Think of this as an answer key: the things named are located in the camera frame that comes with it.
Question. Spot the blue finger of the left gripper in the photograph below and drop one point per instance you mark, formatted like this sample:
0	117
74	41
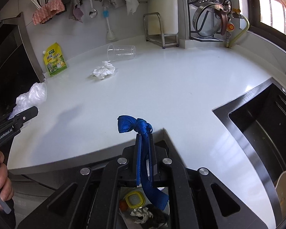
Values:
25	116

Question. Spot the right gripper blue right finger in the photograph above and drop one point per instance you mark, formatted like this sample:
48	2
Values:
152	158

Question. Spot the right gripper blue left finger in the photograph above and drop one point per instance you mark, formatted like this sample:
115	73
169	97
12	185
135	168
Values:
138	158

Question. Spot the clear plastic bag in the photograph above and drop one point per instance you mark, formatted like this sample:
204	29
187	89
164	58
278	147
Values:
34	97

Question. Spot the yellow plastic lid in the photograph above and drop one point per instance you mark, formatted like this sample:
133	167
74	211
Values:
135	199

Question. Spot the white tissue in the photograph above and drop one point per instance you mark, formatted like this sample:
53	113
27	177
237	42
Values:
104	70

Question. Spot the clear plastic cup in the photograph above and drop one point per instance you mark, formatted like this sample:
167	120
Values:
118	53

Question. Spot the orange peel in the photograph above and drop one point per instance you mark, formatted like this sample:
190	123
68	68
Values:
123	206

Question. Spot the dark grey rag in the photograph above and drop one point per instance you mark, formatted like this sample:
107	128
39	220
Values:
159	219

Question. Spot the grey perforated trash basket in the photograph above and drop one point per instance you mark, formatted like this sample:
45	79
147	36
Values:
124	220

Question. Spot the black kitchen sink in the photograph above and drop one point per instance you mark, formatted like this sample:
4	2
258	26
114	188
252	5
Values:
257	121

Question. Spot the person's left hand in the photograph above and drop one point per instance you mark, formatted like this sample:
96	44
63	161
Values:
7	191

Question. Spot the black range hood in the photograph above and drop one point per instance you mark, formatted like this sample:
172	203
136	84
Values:
19	67

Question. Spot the yellow seasoning pouch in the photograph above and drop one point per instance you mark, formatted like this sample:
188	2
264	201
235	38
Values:
54	60

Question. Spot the steel cutting board rack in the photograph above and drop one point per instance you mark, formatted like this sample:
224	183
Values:
160	38

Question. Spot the pink dishcloth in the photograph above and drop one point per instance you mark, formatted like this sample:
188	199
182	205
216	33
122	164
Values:
47	11

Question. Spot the black pot lid rack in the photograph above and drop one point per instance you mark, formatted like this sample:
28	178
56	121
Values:
205	26

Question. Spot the purple grey cloth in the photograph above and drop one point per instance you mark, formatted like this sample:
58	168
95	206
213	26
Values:
75	12

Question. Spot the steel ladle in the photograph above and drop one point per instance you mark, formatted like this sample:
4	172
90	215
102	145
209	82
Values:
93	12

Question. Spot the glass pot lid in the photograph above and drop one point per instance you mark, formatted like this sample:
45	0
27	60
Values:
208	20

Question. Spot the white cutting board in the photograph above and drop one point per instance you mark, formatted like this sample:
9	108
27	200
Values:
168	10

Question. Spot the blue handled bottle brush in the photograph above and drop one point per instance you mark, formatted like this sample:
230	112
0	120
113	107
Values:
110	34

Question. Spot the window frame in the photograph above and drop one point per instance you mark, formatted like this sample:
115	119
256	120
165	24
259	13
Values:
268	20

